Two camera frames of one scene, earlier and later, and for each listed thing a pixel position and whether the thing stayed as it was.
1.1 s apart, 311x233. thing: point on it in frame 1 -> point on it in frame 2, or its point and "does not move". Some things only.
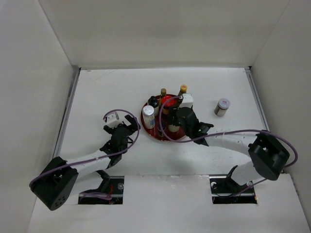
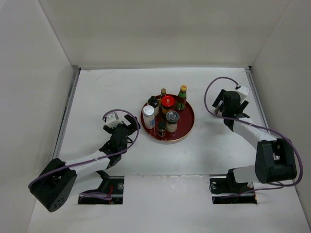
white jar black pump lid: (153, 102) does not move
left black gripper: (133, 126) does not move
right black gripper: (175, 123) -> (220, 97)
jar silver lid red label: (221, 107) does not move
